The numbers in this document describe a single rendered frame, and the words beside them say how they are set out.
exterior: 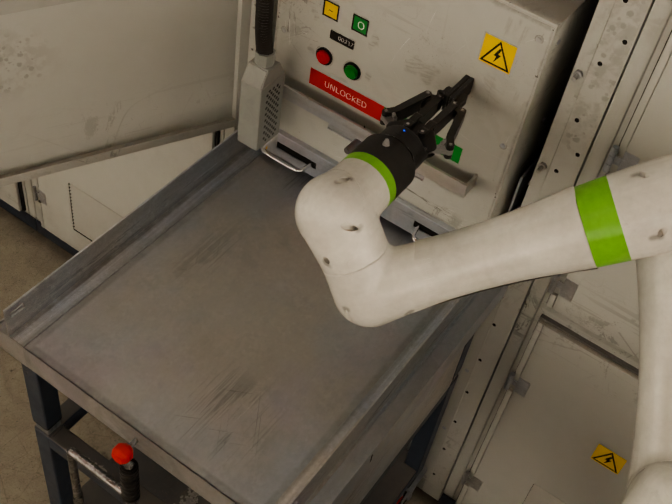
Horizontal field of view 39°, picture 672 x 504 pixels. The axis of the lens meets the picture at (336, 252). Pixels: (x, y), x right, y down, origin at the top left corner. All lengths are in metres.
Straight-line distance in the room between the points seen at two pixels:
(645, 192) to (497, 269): 0.21
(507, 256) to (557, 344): 0.59
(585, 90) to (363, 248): 0.46
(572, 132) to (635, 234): 0.36
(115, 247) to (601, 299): 0.86
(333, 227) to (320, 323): 0.43
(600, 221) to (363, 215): 0.30
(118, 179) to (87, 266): 0.75
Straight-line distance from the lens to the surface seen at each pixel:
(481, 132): 1.60
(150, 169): 2.30
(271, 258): 1.75
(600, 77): 1.51
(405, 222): 1.80
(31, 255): 2.90
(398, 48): 1.61
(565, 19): 1.48
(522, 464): 2.16
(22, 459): 2.51
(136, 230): 1.76
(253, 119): 1.74
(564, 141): 1.59
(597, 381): 1.87
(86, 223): 2.68
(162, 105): 1.93
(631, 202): 1.25
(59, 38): 1.76
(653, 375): 1.43
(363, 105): 1.72
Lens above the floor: 2.15
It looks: 47 degrees down
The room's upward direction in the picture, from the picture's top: 11 degrees clockwise
